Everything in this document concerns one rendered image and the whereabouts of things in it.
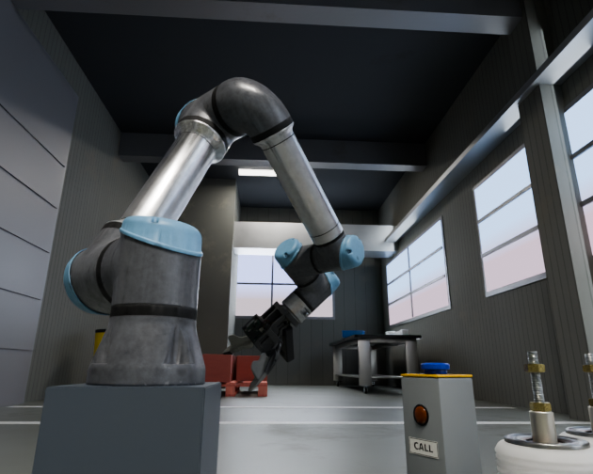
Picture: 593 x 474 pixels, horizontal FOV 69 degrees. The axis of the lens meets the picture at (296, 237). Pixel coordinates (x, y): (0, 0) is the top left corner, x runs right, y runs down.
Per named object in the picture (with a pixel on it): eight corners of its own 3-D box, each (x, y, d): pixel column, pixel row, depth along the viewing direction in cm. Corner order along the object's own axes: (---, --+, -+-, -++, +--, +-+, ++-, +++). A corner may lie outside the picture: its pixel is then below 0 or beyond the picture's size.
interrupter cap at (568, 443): (556, 455, 38) (555, 447, 38) (488, 442, 45) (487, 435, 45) (608, 450, 41) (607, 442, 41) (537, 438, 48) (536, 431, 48)
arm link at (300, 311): (299, 302, 117) (317, 318, 111) (287, 314, 116) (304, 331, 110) (288, 287, 112) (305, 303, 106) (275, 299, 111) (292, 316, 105)
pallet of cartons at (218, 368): (201, 390, 597) (204, 355, 610) (265, 390, 607) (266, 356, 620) (191, 396, 476) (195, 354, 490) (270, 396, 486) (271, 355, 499)
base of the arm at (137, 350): (64, 386, 50) (77, 301, 53) (110, 381, 64) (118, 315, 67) (195, 386, 51) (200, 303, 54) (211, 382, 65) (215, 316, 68)
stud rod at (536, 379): (544, 428, 43) (533, 351, 45) (535, 427, 44) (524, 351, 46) (551, 428, 43) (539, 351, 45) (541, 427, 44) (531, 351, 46)
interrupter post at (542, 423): (549, 449, 42) (543, 412, 42) (527, 445, 44) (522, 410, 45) (565, 447, 42) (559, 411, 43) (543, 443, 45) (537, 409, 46)
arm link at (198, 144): (82, 282, 59) (229, 69, 91) (40, 292, 69) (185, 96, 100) (148, 325, 66) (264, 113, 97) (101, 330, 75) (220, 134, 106)
